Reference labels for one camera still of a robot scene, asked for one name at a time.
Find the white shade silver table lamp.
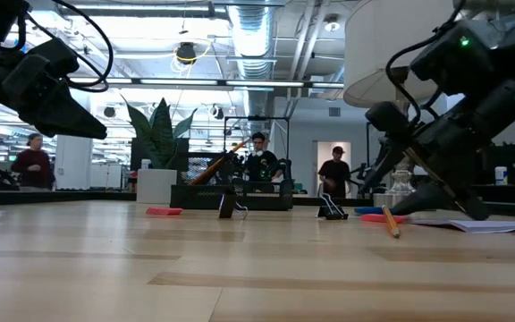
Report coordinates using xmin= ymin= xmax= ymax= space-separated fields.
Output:
xmin=342 ymin=0 xmax=455 ymax=208

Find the green plant in white pot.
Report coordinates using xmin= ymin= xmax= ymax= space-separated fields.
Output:
xmin=122 ymin=96 xmax=198 ymax=205

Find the large black binder clip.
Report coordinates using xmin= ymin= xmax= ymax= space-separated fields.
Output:
xmin=217 ymin=191 xmax=249 ymax=221

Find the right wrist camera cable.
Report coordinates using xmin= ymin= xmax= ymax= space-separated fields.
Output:
xmin=384 ymin=0 xmax=464 ymax=129

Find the orange pencil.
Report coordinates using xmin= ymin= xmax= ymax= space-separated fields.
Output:
xmin=189 ymin=137 xmax=253 ymax=187
xmin=381 ymin=204 xmax=402 ymax=240

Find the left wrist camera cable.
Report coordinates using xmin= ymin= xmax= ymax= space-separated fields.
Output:
xmin=51 ymin=0 xmax=114 ymax=94

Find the black mesh desk organizer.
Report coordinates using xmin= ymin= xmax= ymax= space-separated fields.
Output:
xmin=170 ymin=151 xmax=295 ymax=212

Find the pink eraser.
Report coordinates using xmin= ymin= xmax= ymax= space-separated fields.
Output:
xmin=359 ymin=213 xmax=407 ymax=225
xmin=145 ymin=207 xmax=184 ymax=216

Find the black ceiling device yellow cable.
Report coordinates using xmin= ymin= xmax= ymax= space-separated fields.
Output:
xmin=175 ymin=41 xmax=198 ymax=66

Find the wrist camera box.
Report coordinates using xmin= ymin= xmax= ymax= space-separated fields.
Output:
xmin=409 ymin=20 xmax=501 ymax=93
xmin=1 ymin=37 xmax=80 ymax=93

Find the white column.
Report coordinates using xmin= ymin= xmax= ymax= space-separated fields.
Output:
xmin=53 ymin=133 xmax=95 ymax=191

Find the pale blue sticky note pad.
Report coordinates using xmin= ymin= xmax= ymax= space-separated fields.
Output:
xmin=407 ymin=216 xmax=515 ymax=234

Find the black aluminium table frame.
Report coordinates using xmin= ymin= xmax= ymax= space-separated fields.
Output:
xmin=0 ymin=190 xmax=515 ymax=220

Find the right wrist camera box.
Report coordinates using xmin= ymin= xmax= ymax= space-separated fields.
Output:
xmin=409 ymin=20 xmax=501 ymax=93

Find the small black binder clip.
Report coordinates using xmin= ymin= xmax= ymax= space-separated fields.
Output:
xmin=317 ymin=192 xmax=350 ymax=221

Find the person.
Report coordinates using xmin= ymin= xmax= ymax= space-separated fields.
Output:
xmin=243 ymin=131 xmax=284 ymax=182
xmin=10 ymin=131 xmax=56 ymax=191
xmin=317 ymin=145 xmax=353 ymax=199

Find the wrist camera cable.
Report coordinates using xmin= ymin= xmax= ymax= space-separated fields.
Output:
xmin=384 ymin=0 xmax=464 ymax=129
xmin=51 ymin=0 xmax=114 ymax=94

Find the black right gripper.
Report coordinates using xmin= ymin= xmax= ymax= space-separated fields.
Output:
xmin=359 ymin=80 xmax=515 ymax=223

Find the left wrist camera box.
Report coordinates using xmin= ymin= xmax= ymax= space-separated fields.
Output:
xmin=1 ymin=37 xmax=80 ymax=93

